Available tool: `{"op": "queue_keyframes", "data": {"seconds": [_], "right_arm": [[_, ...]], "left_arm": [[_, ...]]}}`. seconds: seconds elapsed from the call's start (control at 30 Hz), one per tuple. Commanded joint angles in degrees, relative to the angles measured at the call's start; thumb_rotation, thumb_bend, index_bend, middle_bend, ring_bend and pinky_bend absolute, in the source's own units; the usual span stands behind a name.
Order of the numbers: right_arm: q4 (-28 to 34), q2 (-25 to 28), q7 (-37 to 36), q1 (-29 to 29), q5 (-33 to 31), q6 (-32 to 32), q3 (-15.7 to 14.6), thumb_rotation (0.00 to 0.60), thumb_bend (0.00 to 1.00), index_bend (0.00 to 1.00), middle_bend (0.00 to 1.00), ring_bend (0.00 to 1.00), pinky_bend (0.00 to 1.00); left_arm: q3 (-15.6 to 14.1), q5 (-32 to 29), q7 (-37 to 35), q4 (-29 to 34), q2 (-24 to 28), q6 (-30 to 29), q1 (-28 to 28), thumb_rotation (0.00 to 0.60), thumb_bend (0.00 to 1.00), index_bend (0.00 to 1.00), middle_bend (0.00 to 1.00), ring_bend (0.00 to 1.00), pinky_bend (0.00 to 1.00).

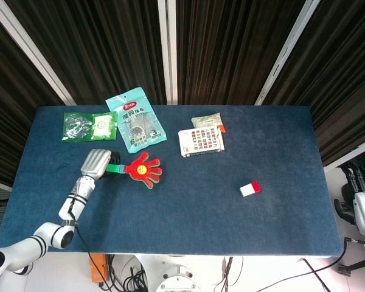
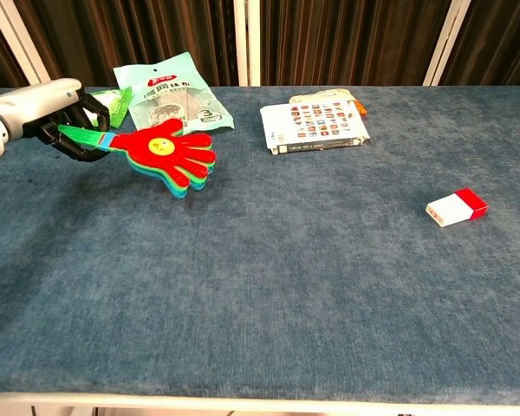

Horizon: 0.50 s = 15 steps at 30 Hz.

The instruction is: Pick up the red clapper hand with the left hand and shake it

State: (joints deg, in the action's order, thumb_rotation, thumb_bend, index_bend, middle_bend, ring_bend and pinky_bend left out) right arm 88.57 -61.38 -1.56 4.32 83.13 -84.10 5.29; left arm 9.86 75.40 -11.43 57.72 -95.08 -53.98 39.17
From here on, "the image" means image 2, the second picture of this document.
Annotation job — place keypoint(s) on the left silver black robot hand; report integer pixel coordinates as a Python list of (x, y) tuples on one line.
[(34, 108)]

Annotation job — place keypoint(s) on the green plastic package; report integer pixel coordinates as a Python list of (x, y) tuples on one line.
[(119, 106)]

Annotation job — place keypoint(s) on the teal cleaning cloth package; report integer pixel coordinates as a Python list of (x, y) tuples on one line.
[(173, 95)]

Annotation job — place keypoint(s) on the white box with picture grid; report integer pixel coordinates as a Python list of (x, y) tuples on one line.
[(316, 125)]

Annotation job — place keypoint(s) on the beige mesh item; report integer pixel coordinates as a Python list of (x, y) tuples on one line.
[(329, 94)]

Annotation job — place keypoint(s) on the blue tablecloth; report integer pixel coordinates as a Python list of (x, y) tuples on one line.
[(286, 281)]

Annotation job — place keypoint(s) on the dark brown curtain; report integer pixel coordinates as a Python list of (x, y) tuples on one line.
[(351, 43)]

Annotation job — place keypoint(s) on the small orange item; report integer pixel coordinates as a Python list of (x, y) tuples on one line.
[(360, 108)]

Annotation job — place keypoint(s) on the red and white block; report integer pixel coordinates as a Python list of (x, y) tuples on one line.
[(453, 210)]

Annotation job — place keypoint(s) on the white frame post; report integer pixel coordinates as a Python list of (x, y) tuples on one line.
[(247, 43), (21, 43), (446, 43)]

